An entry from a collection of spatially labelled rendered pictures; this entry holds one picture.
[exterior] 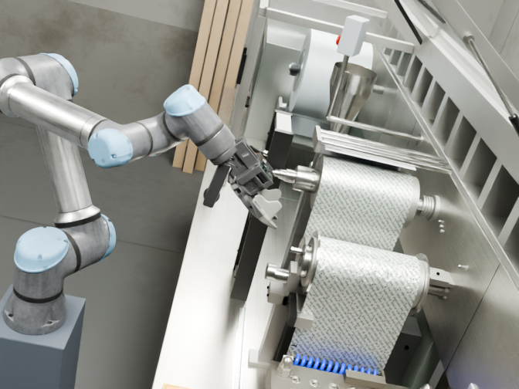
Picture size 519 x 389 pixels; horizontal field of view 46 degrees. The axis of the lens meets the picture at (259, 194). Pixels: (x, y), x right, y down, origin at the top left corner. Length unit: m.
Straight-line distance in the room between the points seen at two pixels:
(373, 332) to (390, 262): 0.17
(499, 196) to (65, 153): 1.02
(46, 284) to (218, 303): 0.51
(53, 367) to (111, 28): 3.39
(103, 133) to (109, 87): 3.62
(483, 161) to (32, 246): 1.09
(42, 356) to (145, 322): 1.48
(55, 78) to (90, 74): 3.28
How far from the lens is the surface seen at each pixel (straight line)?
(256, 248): 1.71
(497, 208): 1.45
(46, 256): 1.49
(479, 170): 1.57
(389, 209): 1.56
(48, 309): 1.59
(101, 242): 1.60
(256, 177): 1.28
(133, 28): 4.66
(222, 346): 1.65
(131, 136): 1.23
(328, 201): 1.53
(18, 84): 1.43
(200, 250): 1.98
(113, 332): 2.98
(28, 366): 1.65
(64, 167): 1.57
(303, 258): 1.38
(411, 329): 1.60
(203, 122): 1.24
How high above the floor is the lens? 1.99
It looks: 27 degrees down
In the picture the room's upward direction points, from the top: 15 degrees clockwise
